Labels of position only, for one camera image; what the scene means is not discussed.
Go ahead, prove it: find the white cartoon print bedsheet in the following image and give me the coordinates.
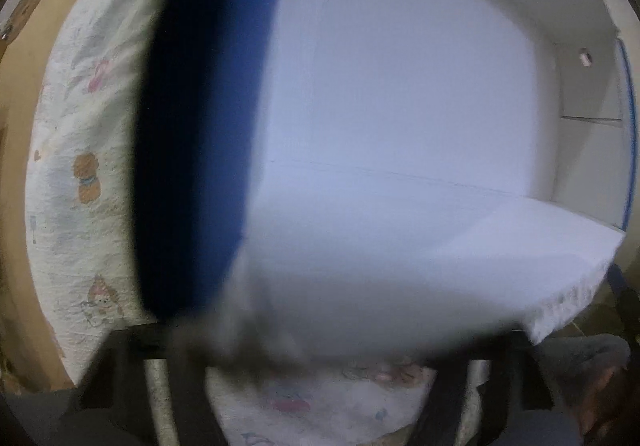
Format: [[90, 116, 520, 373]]
[[25, 0, 433, 445]]

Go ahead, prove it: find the white cardboard box blue rim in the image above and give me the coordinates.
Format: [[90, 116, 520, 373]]
[[132, 0, 637, 362]]

